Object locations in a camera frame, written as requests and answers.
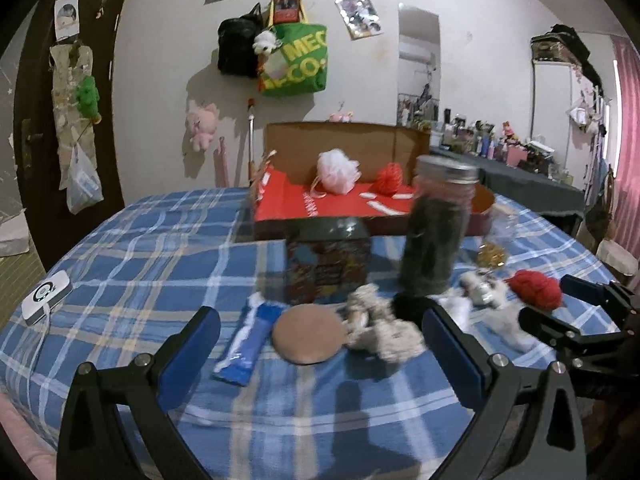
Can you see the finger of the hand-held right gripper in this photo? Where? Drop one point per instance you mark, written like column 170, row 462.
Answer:
column 550, row 330
column 582, row 286

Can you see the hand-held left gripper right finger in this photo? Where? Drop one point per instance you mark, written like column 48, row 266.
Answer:
column 452, row 355

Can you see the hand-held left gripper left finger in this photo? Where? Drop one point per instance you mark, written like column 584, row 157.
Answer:
column 192, row 355

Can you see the red yarn ball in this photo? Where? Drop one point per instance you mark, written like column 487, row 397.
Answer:
column 537, row 289

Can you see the blue and white packet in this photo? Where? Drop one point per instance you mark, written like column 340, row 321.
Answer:
column 247, row 340

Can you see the black fluffy scrunchie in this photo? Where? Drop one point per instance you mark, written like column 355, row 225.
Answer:
column 410, row 307

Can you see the brown round pad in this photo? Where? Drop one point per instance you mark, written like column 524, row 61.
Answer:
column 309, row 335

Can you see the cardboard box with red lining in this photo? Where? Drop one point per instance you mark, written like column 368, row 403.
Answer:
column 340, row 140

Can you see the blue plaid blanket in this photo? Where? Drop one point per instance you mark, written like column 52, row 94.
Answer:
column 125, row 270

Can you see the dark desk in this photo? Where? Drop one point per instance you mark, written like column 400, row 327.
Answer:
column 530, row 187

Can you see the glass jar with dark contents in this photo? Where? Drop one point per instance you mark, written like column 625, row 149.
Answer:
column 432, row 240

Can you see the pink curtain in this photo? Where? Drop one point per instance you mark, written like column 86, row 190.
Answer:
column 627, row 150

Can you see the colourful printed tin box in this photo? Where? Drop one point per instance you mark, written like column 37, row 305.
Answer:
column 325, row 265

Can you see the white power bank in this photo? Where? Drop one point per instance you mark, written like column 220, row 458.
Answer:
column 45, row 294

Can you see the row of bottles and figurines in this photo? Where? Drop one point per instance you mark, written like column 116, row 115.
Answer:
column 480, row 140

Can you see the red bath pouf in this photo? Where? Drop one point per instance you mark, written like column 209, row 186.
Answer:
column 390, row 180

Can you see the white plastic bag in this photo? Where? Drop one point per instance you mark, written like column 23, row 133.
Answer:
column 82, row 185

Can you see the white bath pouf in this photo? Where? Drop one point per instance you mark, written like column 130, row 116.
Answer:
column 337, row 170

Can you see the patterned storage box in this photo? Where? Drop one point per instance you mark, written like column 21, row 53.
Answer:
column 555, row 49

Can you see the small pink plush toy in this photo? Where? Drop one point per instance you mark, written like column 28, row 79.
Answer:
column 341, row 116

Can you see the beige hanging cloth organiser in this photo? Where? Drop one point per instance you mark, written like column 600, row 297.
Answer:
column 65, row 110

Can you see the green plush toy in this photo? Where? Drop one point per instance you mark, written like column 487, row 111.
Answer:
column 89, row 97

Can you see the dark wooden door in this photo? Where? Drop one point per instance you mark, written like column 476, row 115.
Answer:
column 35, row 90

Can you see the green tote bag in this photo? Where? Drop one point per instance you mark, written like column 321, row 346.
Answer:
column 300, row 65

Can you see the black bag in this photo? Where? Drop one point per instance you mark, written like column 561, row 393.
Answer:
column 237, row 45

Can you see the white hanging plush toy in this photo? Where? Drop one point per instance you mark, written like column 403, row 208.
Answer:
column 265, row 42

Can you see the glossy photo poster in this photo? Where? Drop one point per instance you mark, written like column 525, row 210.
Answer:
column 359, row 17

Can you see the red box in tote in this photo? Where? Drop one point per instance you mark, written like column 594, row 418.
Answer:
column 286, row 10

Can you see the white photo card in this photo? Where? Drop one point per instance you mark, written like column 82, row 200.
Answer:
column 67, row 16

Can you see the wall mirror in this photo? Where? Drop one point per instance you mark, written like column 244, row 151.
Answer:
column 419, row 70

